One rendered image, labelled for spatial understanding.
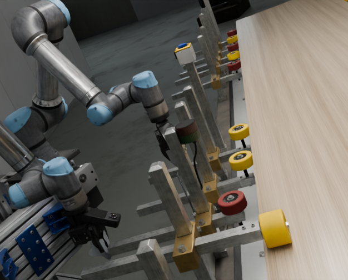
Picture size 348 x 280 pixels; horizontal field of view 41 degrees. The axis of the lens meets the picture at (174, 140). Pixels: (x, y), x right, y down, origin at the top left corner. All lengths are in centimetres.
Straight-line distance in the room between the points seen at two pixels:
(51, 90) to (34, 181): 56
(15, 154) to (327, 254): 93
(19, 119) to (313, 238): 117
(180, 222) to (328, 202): 37
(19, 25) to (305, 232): 108
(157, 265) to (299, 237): 38
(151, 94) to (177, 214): 55
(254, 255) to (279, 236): 52
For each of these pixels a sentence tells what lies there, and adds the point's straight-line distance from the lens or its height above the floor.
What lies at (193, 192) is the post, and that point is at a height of 94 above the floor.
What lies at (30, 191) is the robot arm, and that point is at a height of 113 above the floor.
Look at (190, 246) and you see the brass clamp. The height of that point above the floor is 97.
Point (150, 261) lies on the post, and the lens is 87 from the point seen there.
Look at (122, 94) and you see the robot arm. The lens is 157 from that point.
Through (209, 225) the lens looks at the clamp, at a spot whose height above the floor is 87.
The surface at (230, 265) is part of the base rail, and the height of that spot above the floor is 70.
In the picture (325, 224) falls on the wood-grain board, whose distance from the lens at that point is 114.
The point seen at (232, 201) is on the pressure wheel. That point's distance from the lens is 133.
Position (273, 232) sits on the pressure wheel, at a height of 96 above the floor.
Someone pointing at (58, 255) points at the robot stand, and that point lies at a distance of 189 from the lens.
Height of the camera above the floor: 156
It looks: 20 degrees down
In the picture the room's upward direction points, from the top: 23 degrees counter-clockwise
